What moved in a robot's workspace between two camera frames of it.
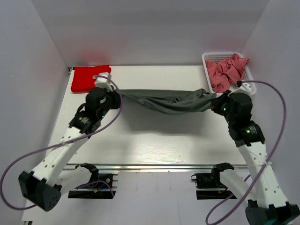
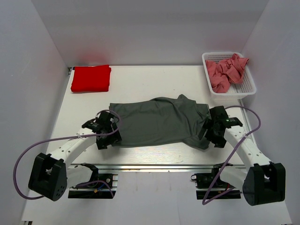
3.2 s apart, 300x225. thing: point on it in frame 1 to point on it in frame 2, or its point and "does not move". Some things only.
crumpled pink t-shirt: [222, 72] does not move
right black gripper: [217, 101] to [220, 142]
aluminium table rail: [153, 168] does not move
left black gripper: [116, 98] to [115, 137]
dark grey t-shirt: [173, 101] to [166, 120]
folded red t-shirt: [82, 79] does not move
